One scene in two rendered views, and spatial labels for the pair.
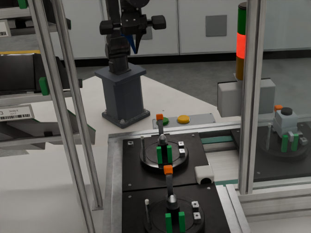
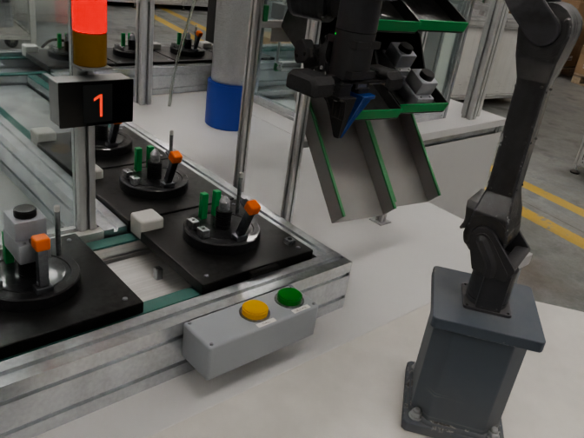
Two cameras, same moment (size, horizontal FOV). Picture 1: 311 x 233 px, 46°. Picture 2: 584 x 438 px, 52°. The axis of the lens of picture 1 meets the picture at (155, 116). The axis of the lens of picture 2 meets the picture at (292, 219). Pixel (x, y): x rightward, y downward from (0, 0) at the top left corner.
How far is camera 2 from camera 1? 1.74 m
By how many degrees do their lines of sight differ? 110
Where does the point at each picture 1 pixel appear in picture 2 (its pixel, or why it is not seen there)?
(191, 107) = not seen: outside the picture
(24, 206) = (361, 235)
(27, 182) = (399, 254)
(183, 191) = (163, 208)
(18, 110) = (279, 31)
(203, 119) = (216, 324)
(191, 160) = (178, 239)
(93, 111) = (534, 401)
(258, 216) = not seen: hidden behind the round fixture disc
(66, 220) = not seen: hidden behind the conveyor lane
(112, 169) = (278, 221)
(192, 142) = (198, 264)
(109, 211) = (231, 189)
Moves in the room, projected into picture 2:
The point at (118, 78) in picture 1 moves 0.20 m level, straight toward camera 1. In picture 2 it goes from (447, 275) to (345, 222)
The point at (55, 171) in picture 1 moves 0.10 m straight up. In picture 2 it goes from (391, 272) to (401, 231)
